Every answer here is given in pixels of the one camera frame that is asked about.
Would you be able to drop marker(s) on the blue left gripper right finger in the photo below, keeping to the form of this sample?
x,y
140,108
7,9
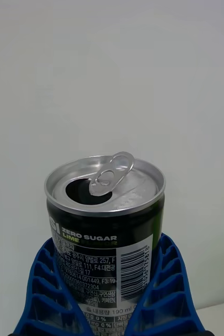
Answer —
x,y
169,294

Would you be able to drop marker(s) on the black drink can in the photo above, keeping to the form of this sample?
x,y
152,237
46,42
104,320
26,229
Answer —
x,y
104,236

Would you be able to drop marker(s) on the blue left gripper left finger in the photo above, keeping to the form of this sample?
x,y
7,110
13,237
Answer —
x,y
46,294

